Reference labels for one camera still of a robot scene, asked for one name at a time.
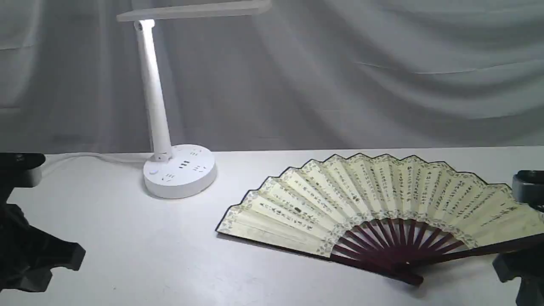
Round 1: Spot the cream paper folding fan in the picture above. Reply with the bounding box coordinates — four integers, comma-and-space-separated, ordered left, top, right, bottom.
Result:
215, 153, 543, 286

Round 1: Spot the grey backdrop curtain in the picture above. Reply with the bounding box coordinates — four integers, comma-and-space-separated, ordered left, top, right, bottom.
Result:
1, 0, 544, 154

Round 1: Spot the white desk lamp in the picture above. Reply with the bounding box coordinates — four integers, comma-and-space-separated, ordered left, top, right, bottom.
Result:
116, 0, 272, 199

